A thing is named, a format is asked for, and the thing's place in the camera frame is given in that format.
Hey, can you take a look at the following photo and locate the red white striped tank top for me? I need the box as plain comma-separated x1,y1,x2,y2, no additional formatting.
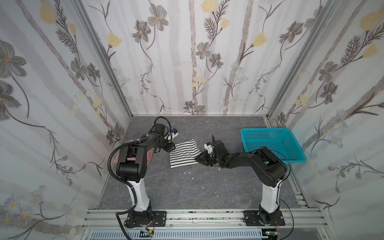
124,140,157,167

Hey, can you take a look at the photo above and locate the black white striped tank top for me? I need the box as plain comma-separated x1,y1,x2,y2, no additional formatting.
169,139,202,169

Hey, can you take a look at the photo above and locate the teal plastic basket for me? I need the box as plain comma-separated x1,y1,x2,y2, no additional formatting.
241,128,307,165

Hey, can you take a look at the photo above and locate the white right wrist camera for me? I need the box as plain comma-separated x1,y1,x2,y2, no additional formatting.
204,143,214,154

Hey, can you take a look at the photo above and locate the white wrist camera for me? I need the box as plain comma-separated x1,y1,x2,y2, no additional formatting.
204,143,214,154
171,128,179,139

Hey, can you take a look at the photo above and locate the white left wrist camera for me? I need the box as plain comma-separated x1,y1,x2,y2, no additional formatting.
171,128,179,139

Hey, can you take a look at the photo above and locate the black corrugated cable conduit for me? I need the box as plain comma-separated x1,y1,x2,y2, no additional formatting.
107,116,173,240

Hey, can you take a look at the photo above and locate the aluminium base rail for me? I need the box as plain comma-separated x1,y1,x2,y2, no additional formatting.
79,208,331,233

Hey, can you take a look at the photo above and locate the white slotted cable duct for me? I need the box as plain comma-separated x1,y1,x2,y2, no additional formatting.
88,229,268,240

